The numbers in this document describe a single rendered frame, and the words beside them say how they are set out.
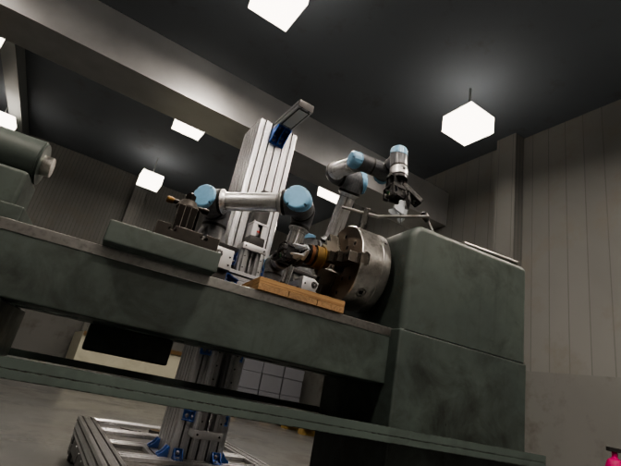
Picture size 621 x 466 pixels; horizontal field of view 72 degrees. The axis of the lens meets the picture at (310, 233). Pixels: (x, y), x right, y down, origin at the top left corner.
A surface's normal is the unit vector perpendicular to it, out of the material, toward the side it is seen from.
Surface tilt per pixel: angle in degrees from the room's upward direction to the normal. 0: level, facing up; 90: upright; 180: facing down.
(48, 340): 90
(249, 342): 90
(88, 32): 90
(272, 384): 90
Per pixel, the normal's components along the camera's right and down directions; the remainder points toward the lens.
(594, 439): -0.83, -0.33
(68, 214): 0.52, -0.20
